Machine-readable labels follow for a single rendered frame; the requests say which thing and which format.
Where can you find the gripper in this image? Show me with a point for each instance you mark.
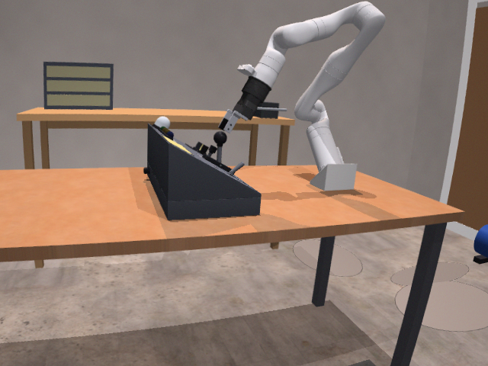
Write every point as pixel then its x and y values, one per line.
pixel 254 92

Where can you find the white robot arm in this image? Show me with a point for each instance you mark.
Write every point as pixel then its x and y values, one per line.
pixel 369 20

